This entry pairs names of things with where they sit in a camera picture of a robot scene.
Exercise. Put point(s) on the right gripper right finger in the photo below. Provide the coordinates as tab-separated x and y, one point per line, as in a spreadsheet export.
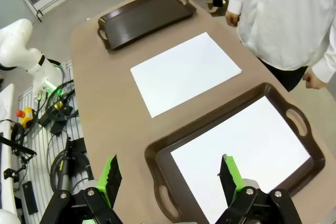
232	182

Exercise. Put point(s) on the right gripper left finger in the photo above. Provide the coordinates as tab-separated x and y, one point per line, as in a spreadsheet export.
110	182

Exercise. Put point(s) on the white A4 paper sheet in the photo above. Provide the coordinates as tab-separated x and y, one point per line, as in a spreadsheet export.
249	140

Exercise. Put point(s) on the person's left forearm white sleeve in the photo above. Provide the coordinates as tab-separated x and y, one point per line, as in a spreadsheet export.
328	64

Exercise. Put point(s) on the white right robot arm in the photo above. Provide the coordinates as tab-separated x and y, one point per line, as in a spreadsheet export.
6	218

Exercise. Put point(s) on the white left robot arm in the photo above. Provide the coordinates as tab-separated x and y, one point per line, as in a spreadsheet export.
15	43

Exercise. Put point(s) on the person's left hand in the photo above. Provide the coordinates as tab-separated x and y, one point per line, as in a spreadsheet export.
313	80

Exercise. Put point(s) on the person's right hand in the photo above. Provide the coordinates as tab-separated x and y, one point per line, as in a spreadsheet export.
233	19

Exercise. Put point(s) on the dark brown plastic tray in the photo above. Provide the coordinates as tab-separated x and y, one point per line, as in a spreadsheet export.
147	22
160	171

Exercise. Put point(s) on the white slotted mounting plate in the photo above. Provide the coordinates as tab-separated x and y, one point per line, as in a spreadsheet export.
78	132

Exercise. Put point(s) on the black rectangular block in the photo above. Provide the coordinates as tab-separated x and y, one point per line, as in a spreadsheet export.
29	197

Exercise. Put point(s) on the black power adapter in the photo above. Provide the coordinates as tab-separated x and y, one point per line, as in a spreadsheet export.
61	111

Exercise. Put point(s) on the yellow emergency stop box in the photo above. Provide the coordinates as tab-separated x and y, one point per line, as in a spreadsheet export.
25	117

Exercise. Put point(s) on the white A4 paper stack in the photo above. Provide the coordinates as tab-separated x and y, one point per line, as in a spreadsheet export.
183	74

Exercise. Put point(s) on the white side panel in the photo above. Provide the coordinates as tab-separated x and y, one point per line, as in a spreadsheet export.
6	119

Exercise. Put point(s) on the person in white shirt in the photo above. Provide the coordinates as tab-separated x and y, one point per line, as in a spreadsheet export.
283	19

